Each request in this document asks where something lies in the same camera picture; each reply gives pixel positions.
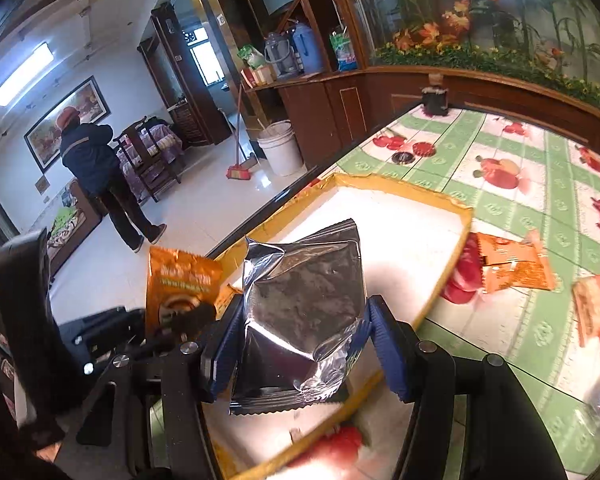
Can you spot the red broom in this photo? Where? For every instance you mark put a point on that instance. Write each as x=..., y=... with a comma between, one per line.
x=239, y=173

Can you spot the fruit print green tablecloth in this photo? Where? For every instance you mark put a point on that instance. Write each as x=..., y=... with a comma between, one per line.
x=530, y=185

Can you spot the black jar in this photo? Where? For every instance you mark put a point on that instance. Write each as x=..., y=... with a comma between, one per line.
x=434, y=100

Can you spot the blue and green bag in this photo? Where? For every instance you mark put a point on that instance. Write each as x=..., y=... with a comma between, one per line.
x=344, y=52

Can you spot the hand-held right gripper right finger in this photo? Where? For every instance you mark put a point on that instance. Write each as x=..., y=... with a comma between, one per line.
x=385, y=346

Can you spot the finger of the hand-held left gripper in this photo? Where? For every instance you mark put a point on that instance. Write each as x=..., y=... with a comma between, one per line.
x=190, y=321

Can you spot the wooden counter cabinet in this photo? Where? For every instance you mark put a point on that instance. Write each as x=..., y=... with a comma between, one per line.
x=325, y=115

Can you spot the ceiling light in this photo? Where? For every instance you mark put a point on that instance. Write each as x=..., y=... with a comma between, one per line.
x=20, y=75

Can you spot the blue thermos jug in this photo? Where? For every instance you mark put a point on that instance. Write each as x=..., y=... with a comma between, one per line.
x=307, y=50

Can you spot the silver foil snack packet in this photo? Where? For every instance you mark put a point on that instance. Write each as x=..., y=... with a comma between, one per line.
x=300, y=310

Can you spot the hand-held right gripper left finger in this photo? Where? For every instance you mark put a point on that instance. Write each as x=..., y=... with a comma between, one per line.
x=224, y=350

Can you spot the wooden chair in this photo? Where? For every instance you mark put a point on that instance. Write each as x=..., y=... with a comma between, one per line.
x=152, y=170

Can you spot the framed wall painting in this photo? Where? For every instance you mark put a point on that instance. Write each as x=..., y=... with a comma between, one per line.
x=45, y=135

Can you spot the artificial flower display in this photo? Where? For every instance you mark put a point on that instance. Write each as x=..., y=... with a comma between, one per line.
x=470, y=20

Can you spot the small orange snack packet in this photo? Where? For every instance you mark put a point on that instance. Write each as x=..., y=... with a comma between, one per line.
x=525, y=275
x=505, y=249

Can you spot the orange snack packet dark picture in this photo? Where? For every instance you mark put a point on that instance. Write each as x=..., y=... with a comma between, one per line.
x=180, y=275

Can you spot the grey kettle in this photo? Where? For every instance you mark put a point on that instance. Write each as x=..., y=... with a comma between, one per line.
x=279, y=57

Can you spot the wooden bench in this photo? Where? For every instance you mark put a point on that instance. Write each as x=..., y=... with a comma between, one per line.
x=70, y=230

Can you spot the tall wooden cabinet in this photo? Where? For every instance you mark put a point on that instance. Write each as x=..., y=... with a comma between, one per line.
x=190, y=75

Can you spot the white plastic bucket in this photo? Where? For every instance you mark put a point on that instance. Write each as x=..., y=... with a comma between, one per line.
x=280, y=150

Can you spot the red and white box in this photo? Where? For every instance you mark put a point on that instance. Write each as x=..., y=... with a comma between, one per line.
x=260, y=76

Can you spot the green and white bag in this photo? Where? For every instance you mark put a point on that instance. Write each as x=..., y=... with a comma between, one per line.
x=252, y=56

